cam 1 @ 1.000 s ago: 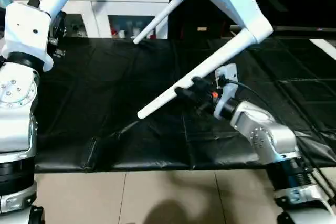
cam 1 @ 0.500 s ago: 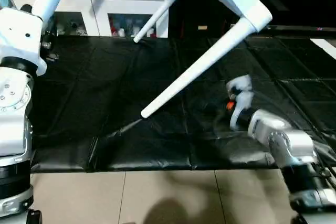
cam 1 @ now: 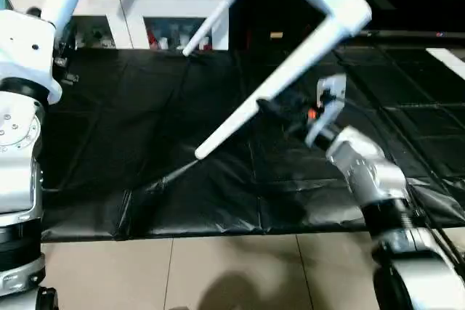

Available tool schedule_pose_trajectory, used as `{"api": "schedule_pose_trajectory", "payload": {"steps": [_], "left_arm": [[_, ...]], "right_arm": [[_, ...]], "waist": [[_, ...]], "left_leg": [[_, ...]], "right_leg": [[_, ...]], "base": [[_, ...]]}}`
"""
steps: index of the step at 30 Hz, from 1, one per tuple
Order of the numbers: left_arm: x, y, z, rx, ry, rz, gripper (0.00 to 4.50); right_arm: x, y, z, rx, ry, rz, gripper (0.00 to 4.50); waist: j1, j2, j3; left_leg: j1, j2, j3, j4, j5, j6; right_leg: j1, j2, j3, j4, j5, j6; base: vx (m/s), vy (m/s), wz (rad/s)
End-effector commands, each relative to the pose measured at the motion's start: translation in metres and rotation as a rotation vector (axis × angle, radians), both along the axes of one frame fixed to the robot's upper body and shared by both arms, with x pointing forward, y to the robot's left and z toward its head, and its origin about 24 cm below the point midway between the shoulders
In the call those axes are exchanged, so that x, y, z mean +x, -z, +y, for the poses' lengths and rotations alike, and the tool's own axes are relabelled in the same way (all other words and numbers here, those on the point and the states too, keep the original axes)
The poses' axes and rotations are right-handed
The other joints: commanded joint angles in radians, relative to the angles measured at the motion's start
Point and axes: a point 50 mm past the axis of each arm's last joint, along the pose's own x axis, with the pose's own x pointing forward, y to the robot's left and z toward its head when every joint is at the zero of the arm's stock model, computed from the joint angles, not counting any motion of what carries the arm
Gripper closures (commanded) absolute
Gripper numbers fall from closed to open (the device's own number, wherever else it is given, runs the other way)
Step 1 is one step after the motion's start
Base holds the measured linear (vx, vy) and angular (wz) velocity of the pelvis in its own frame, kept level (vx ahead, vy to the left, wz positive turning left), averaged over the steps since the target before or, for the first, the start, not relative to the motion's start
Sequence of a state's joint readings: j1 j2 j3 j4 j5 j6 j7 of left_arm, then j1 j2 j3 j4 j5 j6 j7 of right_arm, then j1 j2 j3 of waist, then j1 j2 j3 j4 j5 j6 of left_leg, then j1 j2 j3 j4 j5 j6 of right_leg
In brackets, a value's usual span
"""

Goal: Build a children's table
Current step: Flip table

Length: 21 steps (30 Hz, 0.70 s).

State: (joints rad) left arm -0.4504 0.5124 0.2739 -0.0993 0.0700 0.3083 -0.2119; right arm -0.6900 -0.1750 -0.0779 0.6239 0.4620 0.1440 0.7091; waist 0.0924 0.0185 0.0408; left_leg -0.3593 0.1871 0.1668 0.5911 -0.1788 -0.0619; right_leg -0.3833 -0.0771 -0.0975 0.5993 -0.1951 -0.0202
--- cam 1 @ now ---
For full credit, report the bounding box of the black work mat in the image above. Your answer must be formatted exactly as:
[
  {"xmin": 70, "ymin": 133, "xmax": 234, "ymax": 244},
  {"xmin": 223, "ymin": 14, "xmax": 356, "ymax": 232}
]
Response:
[{"xmin": 38, "ymin": 30, "xmax": 465, "ymax": 242}]

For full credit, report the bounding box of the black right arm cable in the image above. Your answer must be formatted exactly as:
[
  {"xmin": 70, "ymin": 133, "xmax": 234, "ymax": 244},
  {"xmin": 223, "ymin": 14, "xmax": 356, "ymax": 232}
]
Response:
[{"xmin": 403, "ymin": 176, "xmax": 465, "ymax": 271}]

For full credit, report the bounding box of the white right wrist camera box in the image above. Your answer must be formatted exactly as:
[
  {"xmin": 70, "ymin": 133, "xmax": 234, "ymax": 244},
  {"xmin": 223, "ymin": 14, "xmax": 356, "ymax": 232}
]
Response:
[{"xmin": 305, "ymin": 74, "xmax": 348, "ymax": 148}]

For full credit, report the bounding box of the dark metal rail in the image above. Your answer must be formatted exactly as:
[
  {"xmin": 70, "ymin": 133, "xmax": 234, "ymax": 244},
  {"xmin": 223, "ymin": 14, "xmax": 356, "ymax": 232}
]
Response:
[{"xmin": 360, "ymin": 30, "xmax": 465, "ymax": 39}]

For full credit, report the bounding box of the white glass-door cabinet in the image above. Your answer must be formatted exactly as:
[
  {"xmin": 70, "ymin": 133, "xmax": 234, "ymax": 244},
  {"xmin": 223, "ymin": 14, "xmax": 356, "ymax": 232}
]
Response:
[{"xmin": 4, "ymin": 0, "xmax": 232, "ymax": 51}]

